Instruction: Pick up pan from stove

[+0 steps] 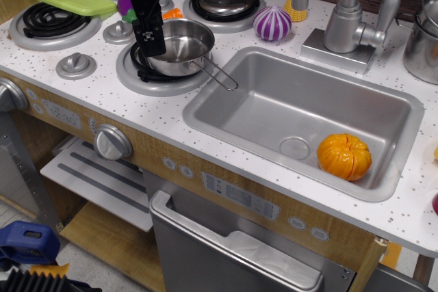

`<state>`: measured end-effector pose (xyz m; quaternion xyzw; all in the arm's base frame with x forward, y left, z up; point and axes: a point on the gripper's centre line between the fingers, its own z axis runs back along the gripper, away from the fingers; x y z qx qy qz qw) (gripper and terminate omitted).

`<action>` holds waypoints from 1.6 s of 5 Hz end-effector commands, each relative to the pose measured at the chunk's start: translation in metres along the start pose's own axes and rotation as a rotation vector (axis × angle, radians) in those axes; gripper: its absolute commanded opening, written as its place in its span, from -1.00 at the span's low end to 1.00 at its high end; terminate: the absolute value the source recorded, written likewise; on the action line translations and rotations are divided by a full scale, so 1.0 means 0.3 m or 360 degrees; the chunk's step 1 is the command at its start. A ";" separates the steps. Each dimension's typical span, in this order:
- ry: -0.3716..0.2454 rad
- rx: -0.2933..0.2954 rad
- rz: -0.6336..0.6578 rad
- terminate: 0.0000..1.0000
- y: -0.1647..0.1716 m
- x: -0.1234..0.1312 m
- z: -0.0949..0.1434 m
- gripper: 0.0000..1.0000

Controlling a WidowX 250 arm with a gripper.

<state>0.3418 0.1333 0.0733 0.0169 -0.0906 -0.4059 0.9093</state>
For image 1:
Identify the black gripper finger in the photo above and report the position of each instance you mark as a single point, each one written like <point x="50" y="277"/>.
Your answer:
<point x="150" y="39"/>

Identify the small stainless steel pan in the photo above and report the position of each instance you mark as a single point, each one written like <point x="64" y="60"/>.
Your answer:
<point x="188" y="46"/>

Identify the grey stove knob middle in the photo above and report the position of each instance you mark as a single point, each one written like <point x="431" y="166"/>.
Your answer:
<point x="119" y="33"/>

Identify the grey stove knob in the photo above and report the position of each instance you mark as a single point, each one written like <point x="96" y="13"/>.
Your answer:
<point x="119" y="33"/>
<point x="76" y="66"/>

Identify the front right black stove burner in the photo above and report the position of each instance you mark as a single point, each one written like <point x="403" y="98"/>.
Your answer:
<point x="138" y="76"/>

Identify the black stove burner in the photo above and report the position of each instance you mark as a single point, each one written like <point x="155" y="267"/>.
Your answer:
<point x="43" y="27"/>
<point x="138" y="76"/>

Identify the back right stove burner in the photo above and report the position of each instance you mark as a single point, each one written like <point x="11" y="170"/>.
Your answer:
<point x="223" y="16"/>

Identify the grey stove knob front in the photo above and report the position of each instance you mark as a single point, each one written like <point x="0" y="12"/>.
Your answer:
<point x="76" y="66"/>

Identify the front left black stove burner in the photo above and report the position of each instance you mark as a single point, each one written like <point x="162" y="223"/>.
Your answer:
<point x="43" y="27"/>

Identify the orange toy carrot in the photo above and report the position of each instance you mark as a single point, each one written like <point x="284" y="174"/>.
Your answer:
<point x="174" y="13"/>

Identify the purple toy eggplant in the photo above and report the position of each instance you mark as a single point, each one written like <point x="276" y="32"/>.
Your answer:
<point x="125" y="8"/>

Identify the green plastic cutting board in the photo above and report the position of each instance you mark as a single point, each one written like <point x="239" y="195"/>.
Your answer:
<point x="84" y="7"/>

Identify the steel pot lid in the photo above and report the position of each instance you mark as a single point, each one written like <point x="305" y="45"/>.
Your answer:
<point x="225" y="7"/>

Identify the silver oven dial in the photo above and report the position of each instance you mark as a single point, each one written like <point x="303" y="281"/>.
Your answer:
<point x="110" y="143"/>

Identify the purple striped toy onion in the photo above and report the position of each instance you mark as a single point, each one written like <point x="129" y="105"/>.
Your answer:
<point x="272" y="23"/>

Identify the yellow toy corn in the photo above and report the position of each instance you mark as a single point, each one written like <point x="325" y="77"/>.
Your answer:
<point x="295" y="15"/>

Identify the silver dial left edge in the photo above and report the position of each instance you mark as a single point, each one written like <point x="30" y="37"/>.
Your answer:
<point x="12" y="97"/>

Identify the white oven rack shelf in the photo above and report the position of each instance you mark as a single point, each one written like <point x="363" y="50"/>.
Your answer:
<point x="115" y="186"/>

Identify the silver toy faucet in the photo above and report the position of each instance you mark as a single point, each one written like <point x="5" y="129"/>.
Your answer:
<point x="348" y="42"/>

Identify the grey sink basin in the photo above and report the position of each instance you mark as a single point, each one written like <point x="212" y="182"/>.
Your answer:
<point x="281" y="109"/>

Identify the silver dishwasher door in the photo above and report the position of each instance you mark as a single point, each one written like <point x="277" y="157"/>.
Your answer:
<point x="196" y="258"/>

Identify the orange toy pumpkin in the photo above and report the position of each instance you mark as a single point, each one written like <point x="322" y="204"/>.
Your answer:
<point x="344" y="156"/>

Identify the blue clamp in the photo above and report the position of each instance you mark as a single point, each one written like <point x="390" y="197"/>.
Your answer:
<point x="27" y="243"/>

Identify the stainless steel pot right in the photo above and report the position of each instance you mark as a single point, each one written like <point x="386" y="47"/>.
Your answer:
<point x="420" y="54"/>

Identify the black ribbed object bottom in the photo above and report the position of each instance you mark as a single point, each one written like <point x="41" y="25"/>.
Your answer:
<point x="24" y="281"/>

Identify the purple toy right edge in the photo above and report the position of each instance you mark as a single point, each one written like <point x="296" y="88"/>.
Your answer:
<point x="435" y="203"/>

